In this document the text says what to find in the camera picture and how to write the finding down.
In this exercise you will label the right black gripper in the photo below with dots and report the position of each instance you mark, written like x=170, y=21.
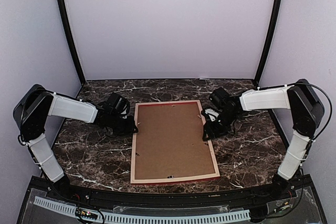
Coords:
x=212, y=131

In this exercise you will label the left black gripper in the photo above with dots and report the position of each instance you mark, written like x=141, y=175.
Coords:
x=130, y=129

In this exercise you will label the brown backing board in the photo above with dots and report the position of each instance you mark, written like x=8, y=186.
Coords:
x=173, y=140

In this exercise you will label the red wooden picture frame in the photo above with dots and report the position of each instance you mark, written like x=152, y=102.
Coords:
x=134, y=166

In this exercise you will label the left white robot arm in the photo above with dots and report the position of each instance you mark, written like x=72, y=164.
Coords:
x=38, y=105

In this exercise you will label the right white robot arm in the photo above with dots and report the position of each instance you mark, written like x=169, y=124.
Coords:
x=301, y=100

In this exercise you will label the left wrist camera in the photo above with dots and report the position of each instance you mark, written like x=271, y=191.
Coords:
x=124, y=111

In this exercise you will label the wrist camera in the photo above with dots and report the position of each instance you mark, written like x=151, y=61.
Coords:
x=210, y=114
x=124, y=111

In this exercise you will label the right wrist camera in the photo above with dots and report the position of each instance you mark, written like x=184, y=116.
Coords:
x=210, y=114

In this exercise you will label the black front table rail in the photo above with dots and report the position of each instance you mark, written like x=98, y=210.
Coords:
x=300, y=192

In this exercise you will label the white cable tray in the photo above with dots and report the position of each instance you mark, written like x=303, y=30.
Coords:
x=140, y=215

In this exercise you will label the left black corner post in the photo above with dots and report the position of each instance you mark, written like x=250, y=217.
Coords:
x=70, y=41

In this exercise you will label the black corner post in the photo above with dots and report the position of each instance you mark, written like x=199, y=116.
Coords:
x=268, y=41
x=70, y=41

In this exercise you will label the right black corner post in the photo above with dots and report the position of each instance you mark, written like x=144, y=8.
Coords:
x=268, y=41

